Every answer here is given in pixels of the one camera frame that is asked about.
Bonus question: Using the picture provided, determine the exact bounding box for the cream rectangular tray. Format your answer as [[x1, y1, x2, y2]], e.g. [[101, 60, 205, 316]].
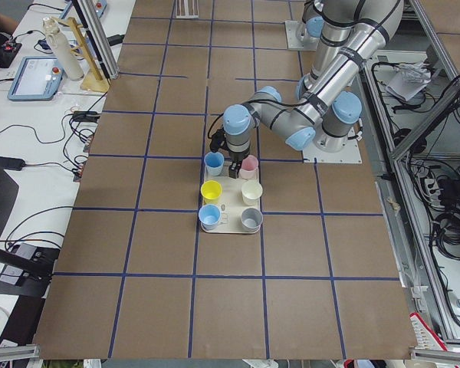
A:
[[204, 163, 261, 234]]

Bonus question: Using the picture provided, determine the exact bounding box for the light blue plastic cup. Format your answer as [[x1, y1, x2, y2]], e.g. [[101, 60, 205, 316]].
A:
[[198, 204, 221, 231]]

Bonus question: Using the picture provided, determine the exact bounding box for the grey plastic cup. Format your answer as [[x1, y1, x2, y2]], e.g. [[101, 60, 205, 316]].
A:
[[241, 208, 263, 233]]

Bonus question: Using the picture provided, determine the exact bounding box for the yellow plastic cup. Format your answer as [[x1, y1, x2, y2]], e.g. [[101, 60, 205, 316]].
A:
[[200, 180, 222, 205]]

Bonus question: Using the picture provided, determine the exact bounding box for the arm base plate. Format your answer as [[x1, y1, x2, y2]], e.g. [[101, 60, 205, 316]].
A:
[[302, 115, 363, 164], [284, 17, 324, 51]]

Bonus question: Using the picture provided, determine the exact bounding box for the cream plastic cup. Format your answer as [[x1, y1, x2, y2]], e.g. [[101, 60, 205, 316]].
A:
[[241, 181, 263, 205]]

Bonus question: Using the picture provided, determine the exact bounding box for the pink plastic cup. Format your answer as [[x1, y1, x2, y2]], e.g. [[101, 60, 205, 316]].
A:
[[238, 155, 258, 179]]

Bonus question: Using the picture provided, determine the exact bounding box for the beige water bottle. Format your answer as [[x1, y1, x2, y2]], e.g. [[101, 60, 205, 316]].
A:
[[42, 17, 84, 81]]

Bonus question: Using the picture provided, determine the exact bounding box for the wooden cup stand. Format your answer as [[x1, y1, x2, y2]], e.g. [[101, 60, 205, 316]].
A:
[[57, 17, 110, 93]]

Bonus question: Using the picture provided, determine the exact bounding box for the aluminium frame post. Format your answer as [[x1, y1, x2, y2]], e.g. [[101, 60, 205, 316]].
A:
[[72, 0, 120, 80]]

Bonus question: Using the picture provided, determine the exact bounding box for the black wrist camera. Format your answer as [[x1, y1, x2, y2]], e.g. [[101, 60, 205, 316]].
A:
[[209, 128, 228, 153]]

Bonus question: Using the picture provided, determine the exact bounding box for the blue teach pendant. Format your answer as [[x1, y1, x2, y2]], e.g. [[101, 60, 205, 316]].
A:
[[8, 57, 64, 101]]

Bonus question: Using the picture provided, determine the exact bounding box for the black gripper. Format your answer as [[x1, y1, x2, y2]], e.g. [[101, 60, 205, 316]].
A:
[[227, 148, 250, 179]]

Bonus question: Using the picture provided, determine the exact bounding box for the blue plastic cup near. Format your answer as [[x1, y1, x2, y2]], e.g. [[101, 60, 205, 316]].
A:
[[204, 152, 225, 176]]

